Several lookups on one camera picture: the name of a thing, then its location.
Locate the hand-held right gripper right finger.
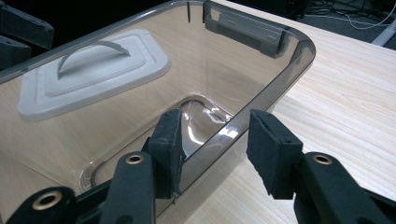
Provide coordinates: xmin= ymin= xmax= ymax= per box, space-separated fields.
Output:
xmin=246 ymin=108 xmax=304 ymax=201

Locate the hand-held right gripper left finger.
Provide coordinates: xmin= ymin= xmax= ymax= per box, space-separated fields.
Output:
xmin=147 ymin=107 xmax=188 ymax=201

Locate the white box lid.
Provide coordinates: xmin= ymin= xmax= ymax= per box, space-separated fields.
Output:
xmin=17 ymin=28 xmax=172 ymax=122

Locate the clear plastic storage box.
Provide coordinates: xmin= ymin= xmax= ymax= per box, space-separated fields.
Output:
xmin=0 ymin=0 xmax=317 ymax=224

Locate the white stand leg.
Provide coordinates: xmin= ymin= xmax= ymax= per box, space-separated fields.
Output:
xmin=371 ymin=21 xmax=396 ymax=49

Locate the white floor cable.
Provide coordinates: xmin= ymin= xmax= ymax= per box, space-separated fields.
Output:
xmin=304 ymin=10 xmax=396 ymax=31

